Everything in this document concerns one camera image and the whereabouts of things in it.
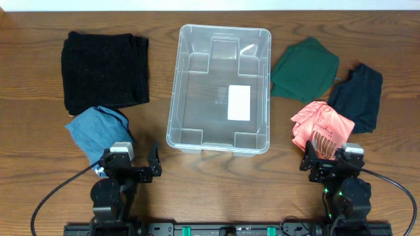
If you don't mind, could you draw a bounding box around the coral pink printed shirt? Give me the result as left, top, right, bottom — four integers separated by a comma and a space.
291, 101, 354, 159

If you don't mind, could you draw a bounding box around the blue garment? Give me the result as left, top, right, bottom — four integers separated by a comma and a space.
66, 106, 133, 178

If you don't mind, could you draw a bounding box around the dark navy garment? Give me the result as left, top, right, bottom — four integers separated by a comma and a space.
327, 64, 383, 134

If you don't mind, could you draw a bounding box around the dark green garment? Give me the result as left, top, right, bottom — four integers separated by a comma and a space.
271, 37, 339, 103

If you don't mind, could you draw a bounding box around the clear plastic storage bin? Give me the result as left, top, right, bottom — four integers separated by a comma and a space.
166, 24, 272, 157

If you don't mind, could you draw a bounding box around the black garment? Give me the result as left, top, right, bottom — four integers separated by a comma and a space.
61, 31, 150, 115

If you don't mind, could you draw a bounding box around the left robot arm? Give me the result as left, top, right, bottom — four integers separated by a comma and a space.
91, 142, 162, 222

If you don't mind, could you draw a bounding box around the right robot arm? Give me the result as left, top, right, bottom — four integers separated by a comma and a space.
299, 141, 371, 224

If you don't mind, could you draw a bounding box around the white label in bin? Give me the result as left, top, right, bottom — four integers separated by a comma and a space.
228, 85, 251, 121

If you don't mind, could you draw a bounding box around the black mounting rail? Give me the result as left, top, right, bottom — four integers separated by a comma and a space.
63, 222, 394, 236

